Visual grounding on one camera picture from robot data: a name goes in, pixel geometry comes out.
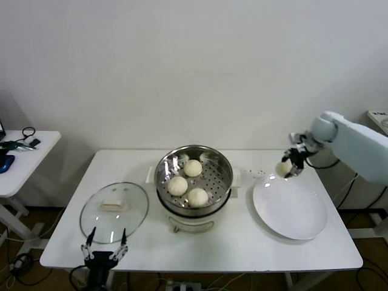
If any glass pot lid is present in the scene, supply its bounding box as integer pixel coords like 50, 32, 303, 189
79, 181, 150, 244

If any white steamed baozi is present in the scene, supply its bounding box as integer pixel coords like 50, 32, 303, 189
187, 187, 210, 209
167, 176, 189, 196
184, 159, 203, 178
277, 162, 293, 179

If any stainless steel steamer basket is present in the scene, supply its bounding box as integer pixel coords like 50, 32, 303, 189
146, 144, 243, 218

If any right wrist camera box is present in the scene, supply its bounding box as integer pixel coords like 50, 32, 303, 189
288, 132, 307, 152

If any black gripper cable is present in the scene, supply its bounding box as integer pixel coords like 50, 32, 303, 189
304, 153, 340, 169
70, 264, 90, 289

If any white round plate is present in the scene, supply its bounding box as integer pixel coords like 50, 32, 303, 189
252, 173, 329, 241

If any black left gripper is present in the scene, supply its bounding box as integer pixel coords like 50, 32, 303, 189
80, 226, 129, 291

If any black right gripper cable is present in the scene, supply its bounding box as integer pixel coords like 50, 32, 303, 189
304, 153, 340, 169

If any blue object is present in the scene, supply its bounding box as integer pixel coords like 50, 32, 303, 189
0, 154, 16, 174

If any white side table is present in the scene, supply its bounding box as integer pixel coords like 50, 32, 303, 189
0, 130, 62, 252

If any white electric cooker base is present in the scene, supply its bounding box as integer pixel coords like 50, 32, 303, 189
157, 187, 239, 235

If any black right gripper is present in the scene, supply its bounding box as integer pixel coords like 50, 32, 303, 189
281, 147, 307, 180

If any black coiled floor cable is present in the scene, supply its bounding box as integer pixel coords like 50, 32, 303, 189
10, 253, 33, 275

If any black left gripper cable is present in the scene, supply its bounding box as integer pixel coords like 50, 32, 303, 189
70, 264, 90, 289

